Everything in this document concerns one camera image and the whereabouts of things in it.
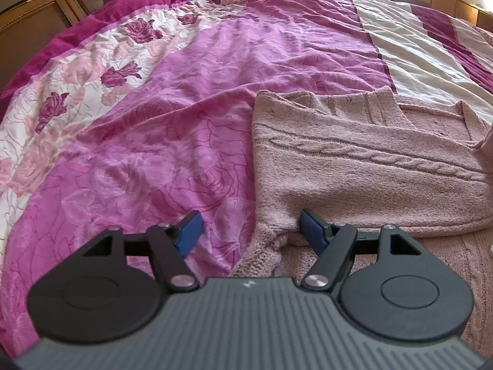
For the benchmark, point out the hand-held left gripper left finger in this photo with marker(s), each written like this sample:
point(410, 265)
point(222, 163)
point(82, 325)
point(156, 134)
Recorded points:
point(188, 235)

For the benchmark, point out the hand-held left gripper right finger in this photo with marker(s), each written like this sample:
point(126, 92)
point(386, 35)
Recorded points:
point(314, 231)

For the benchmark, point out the pink knit cardigan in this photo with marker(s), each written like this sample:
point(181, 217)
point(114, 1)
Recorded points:
point(346, 185)

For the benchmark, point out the pink magenta striped bedspread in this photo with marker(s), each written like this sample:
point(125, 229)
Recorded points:
point(154, 123)

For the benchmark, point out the carved wooden headboard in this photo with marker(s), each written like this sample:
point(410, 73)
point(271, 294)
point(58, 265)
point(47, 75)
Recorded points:
point(38, 19)

